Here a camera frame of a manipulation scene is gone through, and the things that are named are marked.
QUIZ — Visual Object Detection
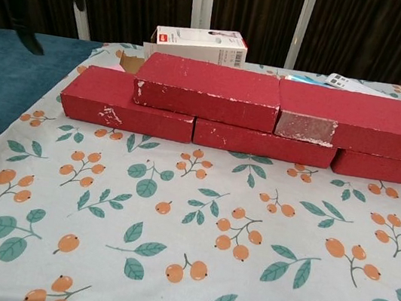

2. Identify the red brick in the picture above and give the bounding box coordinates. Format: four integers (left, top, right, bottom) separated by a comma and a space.
191, 117, 339, 169
129, 48, 286, 135
271, 78, 401, 160
329, 112, 401, 185
55, 61, 201, 145

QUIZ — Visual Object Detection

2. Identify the brown cardboard piece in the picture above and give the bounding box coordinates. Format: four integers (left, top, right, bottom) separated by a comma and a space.
117, 49, 146, 76

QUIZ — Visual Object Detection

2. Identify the white product carton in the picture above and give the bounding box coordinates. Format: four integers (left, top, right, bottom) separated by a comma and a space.
141, 17, 251, 70

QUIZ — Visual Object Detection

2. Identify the blue and clear film roll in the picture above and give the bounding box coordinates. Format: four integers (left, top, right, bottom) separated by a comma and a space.
285, 72, 329, 90

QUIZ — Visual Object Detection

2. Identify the floral print tablecloth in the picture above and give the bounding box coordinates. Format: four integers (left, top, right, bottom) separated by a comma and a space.
0, 21, 401, 301

